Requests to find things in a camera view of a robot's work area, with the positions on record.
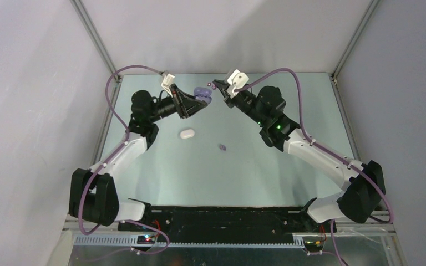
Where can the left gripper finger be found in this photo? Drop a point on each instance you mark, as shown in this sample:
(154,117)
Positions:
(194,108)
(186,98)

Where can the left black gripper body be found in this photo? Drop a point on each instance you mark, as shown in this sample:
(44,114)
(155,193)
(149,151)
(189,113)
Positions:
(179,102)

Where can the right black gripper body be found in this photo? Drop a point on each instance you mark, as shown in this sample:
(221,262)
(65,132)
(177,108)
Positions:
(242,100)

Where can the blue round disc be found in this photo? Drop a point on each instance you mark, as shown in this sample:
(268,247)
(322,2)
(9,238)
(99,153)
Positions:
(203,94)

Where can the white earbud charging case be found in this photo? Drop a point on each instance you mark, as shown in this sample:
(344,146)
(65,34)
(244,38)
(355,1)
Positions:
(187,133)

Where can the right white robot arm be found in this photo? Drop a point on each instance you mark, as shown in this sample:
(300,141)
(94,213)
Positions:
(361,184)

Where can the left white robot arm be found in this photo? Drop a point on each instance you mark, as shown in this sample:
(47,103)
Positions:
(95,192)

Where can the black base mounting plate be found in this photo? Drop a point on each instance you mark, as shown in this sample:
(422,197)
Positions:
(228,225)

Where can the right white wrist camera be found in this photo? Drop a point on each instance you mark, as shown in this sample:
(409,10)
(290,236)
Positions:
(235,81)

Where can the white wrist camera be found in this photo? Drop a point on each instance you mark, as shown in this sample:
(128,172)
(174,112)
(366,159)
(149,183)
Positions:
(235,81)
(167,81)

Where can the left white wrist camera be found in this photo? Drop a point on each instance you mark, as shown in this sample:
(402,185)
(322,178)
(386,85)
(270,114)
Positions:
(167,81)

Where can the right corner aluminium post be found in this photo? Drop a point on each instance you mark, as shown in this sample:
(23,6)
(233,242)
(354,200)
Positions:
(355,37)

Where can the corner aluminium post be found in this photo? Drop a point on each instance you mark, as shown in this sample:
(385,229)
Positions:
(93,34)
(355,37)

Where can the left corner aluminium post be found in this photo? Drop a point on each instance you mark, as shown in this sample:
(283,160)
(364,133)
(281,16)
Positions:
(93,34)

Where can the aluminium frame rail front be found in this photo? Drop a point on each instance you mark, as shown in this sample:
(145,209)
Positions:
(110,235)

